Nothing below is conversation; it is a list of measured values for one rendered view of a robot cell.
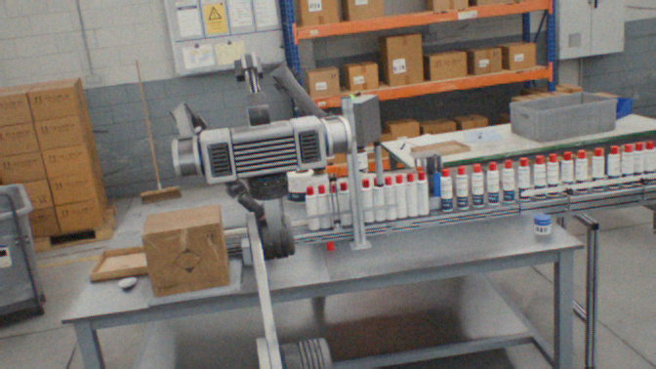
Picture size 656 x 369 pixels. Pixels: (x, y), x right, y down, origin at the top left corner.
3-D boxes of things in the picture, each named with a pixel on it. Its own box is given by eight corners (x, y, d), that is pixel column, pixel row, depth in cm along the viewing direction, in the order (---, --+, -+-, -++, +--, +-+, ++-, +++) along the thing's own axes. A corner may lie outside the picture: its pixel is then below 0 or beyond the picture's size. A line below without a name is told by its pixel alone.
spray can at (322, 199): (331, 225, 296) (326, 183, 290) (331, 228, 291) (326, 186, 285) (320, 225, 297) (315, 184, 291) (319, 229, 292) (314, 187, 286)
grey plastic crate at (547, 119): (581, 120, 473) (582, 91, 466) (617, 130, 435) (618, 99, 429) (509, 133, 461) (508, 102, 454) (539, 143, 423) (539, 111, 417)
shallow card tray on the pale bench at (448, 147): (454, 143, 446) (454, 140, 445) (471, 151, 424) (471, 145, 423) (410, 152, 438) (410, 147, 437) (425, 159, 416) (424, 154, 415)
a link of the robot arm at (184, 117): (163, 107, 257) (184, 94, 257) (182, 132, 264) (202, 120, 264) (176, 156, 220) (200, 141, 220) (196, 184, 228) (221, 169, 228)
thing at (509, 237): (477, 167, 384) (477, 163, 384) (584, 248, 259) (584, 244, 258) (128, 214, 369) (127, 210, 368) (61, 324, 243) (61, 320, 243)
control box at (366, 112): (382, 137, 280) (378, 94, 274) (365, 146, 266) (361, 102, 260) (361, 137, 285) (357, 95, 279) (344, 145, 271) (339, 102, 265)
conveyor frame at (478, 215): (512, 207, 307) (512, 198, 306) (520, 215, 297) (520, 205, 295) (170, 255, 295) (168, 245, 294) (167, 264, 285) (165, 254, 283)
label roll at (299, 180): (320, 188, 352) (317, 164, 347) (326, 199, 333) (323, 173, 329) (284, 194, 349) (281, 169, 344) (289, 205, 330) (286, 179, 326)
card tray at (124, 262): (168, 249, 302) (166, 241, 301) (160, 271, 277) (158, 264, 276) (104, 258, 300) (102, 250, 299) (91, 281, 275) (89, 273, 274)
